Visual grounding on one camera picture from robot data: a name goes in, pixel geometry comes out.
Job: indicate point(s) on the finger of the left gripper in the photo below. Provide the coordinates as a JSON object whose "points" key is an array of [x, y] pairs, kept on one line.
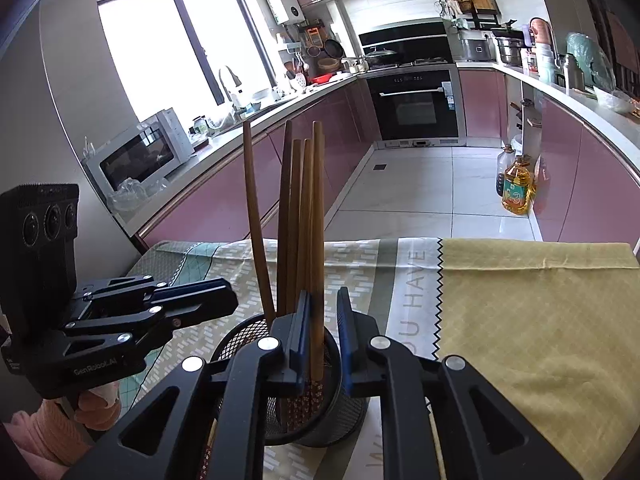
{"points": [[216, 293], [182, 317]]}

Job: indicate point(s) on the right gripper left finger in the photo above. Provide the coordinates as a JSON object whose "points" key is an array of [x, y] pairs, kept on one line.
{"points": [[203, 419]]}

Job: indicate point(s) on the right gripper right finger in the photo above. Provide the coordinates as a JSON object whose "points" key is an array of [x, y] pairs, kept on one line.
{"points": [[440, 419]]}

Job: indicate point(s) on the wooden chopstick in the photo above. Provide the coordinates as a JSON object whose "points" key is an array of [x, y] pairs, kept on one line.
{"points": [[317, 256]]}

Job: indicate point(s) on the black mesh utensil holder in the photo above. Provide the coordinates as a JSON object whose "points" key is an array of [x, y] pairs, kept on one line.
{"points": [[304, 412]]}

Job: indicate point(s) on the left pink sleeve forearm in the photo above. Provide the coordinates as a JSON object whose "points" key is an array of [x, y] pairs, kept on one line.
{"points": [[47, 440]]}

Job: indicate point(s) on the kitchen window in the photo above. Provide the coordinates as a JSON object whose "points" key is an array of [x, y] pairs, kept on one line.
{"points": [[198, 58]]}

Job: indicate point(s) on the left hand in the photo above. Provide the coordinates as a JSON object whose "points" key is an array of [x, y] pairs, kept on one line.
{"points": [[99, 408]]}

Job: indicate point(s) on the yellow cloth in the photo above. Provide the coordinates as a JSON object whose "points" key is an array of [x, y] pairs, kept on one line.
{"points": [[555, 328]]}

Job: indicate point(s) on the white microwave oven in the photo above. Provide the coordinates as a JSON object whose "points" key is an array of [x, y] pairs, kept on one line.
{"points": [[148, 151]]}

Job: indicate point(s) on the yellow cooking oil bottle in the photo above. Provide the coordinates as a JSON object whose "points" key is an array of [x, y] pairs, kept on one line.
{"points": [[518, 186]]}

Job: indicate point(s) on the black built-in oven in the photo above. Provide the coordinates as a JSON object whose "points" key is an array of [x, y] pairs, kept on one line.
{"points": [[418, 106]]}

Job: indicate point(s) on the wok with lid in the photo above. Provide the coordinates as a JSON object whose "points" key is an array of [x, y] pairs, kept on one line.
{"points": [[380, 57]]}

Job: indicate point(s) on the white water heater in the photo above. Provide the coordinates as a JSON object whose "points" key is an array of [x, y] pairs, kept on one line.
{"points": [[286, 12]]}

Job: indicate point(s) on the black range hood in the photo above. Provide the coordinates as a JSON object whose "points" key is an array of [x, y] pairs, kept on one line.
{"points": [[409, 41]]}

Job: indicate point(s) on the silver rice cooker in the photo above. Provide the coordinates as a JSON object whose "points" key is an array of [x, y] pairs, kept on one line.
{"points": [[476, 46]]}

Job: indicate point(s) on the teal plastic bag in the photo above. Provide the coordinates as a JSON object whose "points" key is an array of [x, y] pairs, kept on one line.
{"points": [[592, 61]]}

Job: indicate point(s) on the steel stock pot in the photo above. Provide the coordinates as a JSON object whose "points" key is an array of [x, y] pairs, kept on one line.
{"points": [[509, 50]]}

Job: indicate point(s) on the pink thermos jug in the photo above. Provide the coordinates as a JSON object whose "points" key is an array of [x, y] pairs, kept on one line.
{"points": [[540, 31]]}

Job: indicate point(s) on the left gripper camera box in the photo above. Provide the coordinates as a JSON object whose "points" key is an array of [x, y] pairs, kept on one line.
{"points": [[38, 232]]}

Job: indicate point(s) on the black wall rack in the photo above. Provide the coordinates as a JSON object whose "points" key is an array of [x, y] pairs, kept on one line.
{"points": [[472, 14]]}

